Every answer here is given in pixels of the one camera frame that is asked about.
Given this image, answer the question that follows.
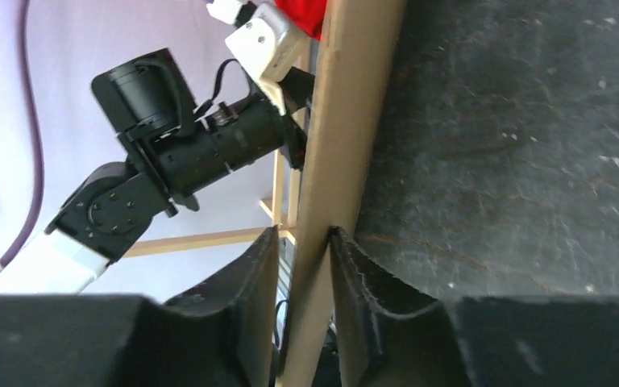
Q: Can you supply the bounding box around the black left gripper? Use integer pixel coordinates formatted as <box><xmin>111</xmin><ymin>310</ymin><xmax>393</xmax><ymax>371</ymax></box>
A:
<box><xmin>272</xmin><ymin>66</ymin><xmax>315</xmax><ymax>171</ymax></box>

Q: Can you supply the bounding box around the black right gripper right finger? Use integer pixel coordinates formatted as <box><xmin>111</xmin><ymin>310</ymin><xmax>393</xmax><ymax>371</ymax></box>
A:
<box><xmin>328</xmin><ymin>227</ymin><xmax>619</xmax><ymax>386</ymax></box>

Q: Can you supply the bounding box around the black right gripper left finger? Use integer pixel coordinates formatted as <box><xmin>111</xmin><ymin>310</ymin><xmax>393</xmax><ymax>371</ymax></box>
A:
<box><xmin>0</xmin><ymin>227</ymin><xmax>279</xmax><ymax>386</ymax></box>

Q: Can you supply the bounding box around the brown backing board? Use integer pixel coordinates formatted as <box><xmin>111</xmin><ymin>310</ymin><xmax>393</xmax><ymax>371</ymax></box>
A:
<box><xmin>276</xmin><ymin>1</ymin><xmax>406</xmax><ymax>386</ymax></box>

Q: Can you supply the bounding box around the red cloth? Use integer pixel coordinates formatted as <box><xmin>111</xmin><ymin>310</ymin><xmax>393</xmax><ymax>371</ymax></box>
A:
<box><xmin>274</xmin><ymin>0</ymin><xmax>328</xmax><ymax>41</ymax></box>

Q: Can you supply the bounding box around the wooden rack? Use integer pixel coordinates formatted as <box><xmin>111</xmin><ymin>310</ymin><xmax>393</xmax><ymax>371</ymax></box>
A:
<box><xmin>0</xmin><ymin>37</ymin><xmax>310</xmax><ymax>271</ymax></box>

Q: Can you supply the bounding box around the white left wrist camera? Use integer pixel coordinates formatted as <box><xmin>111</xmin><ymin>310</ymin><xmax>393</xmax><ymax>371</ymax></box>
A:
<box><xmin>206</xmin><ymin>0</ymin><xmax>310</xmax><ymax>116</ymax></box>

